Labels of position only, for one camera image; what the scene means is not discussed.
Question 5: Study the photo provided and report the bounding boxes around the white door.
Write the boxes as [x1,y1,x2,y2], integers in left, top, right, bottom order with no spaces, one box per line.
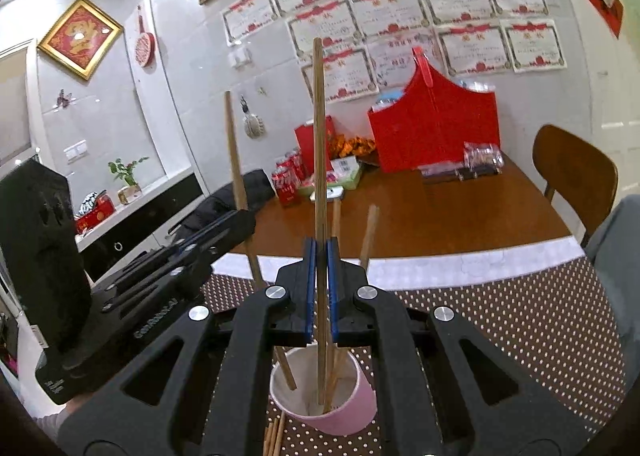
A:
[545,0,640,237]

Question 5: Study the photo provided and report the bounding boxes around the black white cabinet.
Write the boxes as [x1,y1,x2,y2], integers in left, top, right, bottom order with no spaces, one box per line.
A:
[75,171,206,281]

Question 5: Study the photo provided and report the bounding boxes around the red gift bag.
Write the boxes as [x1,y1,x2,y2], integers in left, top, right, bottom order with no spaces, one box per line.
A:
[367,46,502,173]

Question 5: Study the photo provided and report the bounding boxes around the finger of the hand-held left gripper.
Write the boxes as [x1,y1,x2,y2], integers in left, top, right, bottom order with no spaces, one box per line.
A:
[170,210,254,250]
[97,223,257,311]

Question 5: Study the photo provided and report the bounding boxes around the bunch of wooden chopsticks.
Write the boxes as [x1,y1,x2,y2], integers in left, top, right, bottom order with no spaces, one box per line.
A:
[262,411,287,456]

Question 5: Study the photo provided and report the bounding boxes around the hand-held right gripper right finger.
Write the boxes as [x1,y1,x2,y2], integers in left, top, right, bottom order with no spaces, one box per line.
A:
[326,237,596,456]

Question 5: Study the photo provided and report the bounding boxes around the red cardboard box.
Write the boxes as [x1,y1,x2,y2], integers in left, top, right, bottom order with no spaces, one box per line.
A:
[295,117,337,175]

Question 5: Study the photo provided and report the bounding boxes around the red door poster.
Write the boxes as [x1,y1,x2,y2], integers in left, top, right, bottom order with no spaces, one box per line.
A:
[584,0,625,39]

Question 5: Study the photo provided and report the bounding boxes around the dark wrapped package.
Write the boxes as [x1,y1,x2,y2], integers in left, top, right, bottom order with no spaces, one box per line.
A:
[420,163,501,184]

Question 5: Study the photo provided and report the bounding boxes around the green flat box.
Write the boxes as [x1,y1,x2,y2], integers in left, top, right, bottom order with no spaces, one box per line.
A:
[299,158,362,191]

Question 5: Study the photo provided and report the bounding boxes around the orange snack bag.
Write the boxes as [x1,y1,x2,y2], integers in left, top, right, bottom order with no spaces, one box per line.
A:
[330,134,376,160]

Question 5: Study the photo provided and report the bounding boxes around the red round hanging ornament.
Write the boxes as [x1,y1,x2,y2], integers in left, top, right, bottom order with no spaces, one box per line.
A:
[134,6,157,67]

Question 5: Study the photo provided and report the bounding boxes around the small green potted plant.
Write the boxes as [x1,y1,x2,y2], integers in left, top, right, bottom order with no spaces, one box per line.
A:
[108,157,150,205]

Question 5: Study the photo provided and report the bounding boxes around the brown wooden chair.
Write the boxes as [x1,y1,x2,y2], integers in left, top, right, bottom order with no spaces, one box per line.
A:
[532,125,619,247]

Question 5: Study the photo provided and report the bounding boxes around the gold framed red picture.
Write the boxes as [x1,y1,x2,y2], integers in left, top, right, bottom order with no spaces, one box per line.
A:
[37,0,124,81]

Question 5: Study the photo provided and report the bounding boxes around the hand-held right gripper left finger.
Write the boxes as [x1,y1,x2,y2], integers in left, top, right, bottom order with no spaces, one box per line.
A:
[57,237,318,456]

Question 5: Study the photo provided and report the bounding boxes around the white cloth strip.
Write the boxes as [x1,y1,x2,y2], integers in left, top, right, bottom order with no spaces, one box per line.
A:
[212,236,583,291]

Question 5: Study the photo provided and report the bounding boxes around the blue white package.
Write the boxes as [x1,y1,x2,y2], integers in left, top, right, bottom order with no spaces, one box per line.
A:
[374,90,407,110]

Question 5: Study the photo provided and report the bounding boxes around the pink paper cup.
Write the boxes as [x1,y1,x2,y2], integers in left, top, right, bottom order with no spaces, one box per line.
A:
[269,345,377,437]

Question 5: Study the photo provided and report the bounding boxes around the wall of award certificates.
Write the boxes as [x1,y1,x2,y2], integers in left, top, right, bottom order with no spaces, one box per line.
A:
[221,0,568,104]

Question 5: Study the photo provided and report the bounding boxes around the person's grey trouser leg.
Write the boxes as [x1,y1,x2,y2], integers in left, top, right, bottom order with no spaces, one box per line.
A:
[584,196,640,372]

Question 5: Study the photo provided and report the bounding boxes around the clear plastic snack bag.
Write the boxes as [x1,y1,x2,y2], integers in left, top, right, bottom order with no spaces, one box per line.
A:
[462,142,503,171]

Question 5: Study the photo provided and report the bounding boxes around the hanging silver ornament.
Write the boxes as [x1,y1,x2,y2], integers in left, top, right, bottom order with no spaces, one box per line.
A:
[240,96,266,139]

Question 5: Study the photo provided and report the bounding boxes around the brown dotted placemat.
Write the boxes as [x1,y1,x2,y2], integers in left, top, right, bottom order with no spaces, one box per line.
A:
[200,256,628,456]

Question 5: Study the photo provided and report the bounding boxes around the red gift tin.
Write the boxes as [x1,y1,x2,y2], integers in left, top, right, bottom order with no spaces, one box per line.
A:
[75,190,115,234]

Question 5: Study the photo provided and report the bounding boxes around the slim wooden chopstick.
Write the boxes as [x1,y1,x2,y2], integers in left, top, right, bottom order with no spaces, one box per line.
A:
[223,90,297,392]
[322,197,346,414]
[312,37,327,407]
[359,205,380,269]

